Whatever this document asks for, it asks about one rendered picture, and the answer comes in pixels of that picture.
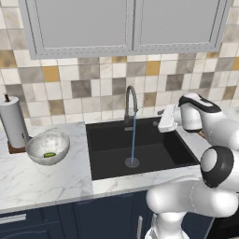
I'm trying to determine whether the silver cupboard door handle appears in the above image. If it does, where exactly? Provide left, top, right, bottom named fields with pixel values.
left=136, top=215, right=145, bottom=239
left=150, top=212, right=157, bottom=232

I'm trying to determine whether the black appliance front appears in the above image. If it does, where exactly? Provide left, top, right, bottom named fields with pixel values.
left=204, top=214, right=239, bottom=239

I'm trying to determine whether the white paper towel roll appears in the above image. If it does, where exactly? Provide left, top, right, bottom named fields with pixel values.
left=0, top=95, right=31, bottom=148

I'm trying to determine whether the navy cupboard door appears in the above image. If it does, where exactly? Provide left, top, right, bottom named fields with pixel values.
left=72, top=193, right=148, bottom=239

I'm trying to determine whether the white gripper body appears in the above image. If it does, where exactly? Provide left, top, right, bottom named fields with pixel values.
left=157, top=104, right=179, bottom=134

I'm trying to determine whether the dark grey sink faucet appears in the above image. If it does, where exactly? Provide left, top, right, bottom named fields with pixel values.
left=123, top=85, right=140, bottom=128

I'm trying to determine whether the black kitchen sink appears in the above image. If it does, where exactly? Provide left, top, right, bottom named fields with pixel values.
left=85, top=116, right=201, bottom=182

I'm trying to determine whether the navy drawer front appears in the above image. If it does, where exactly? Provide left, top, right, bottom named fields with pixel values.
left=0, top=206, right=63, bottom=239

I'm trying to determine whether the silver drawer handle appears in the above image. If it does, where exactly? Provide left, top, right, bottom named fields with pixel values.
left=0, top=213, right=28, bottom=225

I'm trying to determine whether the blue water stream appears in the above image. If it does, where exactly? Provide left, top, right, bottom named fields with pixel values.
left=130, top=111, right=138, bottom=164

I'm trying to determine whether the brown wooden towel holder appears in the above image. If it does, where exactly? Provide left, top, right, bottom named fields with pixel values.
left=3, top=92, right=31, bottom=155

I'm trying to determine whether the grey wall cupboard door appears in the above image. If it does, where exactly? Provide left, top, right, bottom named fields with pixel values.
left=18, top=0, right=135, bottom=61
left=133, top=0, right=233, bottom=53

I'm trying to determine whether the round metal sink drain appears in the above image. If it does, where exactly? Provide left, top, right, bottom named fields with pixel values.
left=124, top=157, right=140, bottom=168

